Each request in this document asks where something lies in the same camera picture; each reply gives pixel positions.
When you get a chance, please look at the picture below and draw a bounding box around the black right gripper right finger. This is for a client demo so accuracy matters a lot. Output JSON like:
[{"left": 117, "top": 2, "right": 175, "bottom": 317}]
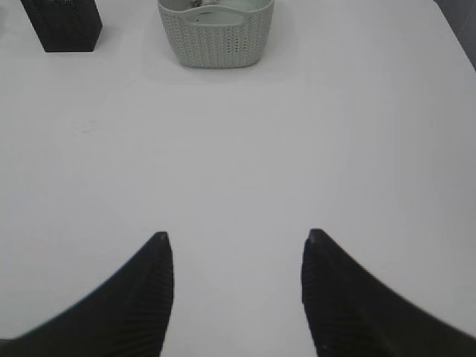
[{"left": 301, "top": 228, "right": 475, "bottom": 356}]

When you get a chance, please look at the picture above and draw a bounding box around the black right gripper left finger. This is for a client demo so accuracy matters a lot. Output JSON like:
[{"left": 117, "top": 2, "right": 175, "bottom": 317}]
[{"left": 1, "top": 232, "right": 174, "bottom": 356}]

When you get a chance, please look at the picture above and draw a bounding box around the paper ball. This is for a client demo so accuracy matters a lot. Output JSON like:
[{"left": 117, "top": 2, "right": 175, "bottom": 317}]
[{"left": 189, "top": 0, "right": 220, "bottom": 8}]

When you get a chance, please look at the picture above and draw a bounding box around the pale green woven basket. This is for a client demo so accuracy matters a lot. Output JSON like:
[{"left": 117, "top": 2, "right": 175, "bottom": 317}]
[{"left": 158, "top": 1, "right": 274, "bottom": 68}]

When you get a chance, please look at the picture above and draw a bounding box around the black mesh pen holder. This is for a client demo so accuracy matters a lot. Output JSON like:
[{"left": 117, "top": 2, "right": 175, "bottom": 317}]
[{"left": 21, "top": 0, "right": 103, "bottom": 53}]

